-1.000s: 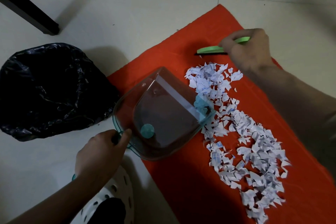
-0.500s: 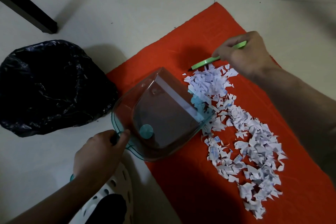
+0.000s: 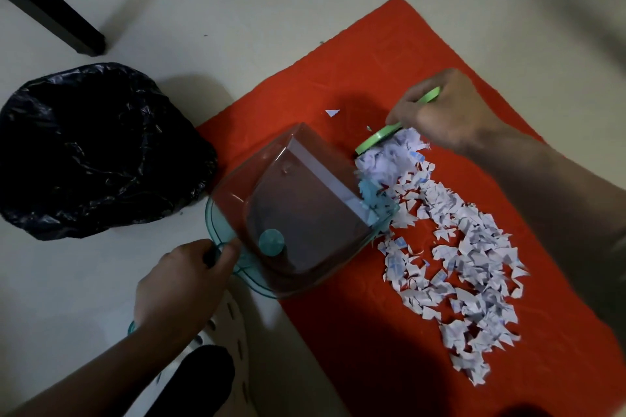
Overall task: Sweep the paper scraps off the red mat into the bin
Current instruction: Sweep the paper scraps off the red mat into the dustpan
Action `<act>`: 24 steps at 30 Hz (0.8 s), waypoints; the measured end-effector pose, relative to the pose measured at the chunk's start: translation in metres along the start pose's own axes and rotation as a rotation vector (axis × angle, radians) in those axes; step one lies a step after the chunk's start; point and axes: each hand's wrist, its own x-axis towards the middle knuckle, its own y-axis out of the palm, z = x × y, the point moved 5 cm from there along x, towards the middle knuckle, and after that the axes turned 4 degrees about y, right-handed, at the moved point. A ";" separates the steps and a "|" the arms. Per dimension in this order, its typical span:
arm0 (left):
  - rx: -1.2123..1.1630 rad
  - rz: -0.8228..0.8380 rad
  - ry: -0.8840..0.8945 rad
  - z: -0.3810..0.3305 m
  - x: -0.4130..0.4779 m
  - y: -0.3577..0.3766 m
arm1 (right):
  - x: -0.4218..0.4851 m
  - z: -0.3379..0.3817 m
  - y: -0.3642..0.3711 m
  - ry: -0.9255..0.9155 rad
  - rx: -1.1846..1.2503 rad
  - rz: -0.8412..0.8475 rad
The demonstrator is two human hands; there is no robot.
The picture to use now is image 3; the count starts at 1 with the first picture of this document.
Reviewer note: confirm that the pile of white paper scraps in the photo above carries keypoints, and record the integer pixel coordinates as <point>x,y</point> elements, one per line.
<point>455,255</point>

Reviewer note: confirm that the red felt mat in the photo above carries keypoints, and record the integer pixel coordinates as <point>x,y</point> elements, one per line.
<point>371,333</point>

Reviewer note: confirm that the single triangular white paper bit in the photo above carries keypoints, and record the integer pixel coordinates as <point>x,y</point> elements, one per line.
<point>333,112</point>

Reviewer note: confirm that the person's right forearm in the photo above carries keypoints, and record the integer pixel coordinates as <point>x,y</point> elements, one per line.
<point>557,206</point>

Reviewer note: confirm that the person's left fingers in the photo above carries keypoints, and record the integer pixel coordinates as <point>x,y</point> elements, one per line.
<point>226,249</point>

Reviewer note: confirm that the green hand brush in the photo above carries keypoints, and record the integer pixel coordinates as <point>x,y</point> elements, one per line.
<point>379,138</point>

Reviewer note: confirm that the clear dustpan with teal rim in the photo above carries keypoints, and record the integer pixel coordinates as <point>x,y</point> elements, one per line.
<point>303,206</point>

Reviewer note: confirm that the black plastic trash bag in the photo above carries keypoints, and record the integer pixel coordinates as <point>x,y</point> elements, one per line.
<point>93,153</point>

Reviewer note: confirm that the person's foot in black sock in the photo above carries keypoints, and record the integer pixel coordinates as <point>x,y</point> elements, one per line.
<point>198,382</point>

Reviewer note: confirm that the person's right hand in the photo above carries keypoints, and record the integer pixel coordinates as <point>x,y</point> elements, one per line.
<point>445,111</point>

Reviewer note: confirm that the person's left hand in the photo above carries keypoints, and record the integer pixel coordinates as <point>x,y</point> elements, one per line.
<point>176,284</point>

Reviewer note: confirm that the person's right fingers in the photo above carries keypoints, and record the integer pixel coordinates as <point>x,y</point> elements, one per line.
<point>402,111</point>

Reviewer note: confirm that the black furniture leg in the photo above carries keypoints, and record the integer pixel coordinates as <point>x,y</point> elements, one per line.
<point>54,6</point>

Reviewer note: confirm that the white perforated slipper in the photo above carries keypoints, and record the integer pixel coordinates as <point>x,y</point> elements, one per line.
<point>234,333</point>

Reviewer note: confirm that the person's left forearm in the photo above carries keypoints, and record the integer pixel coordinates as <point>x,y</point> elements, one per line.
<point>83,377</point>

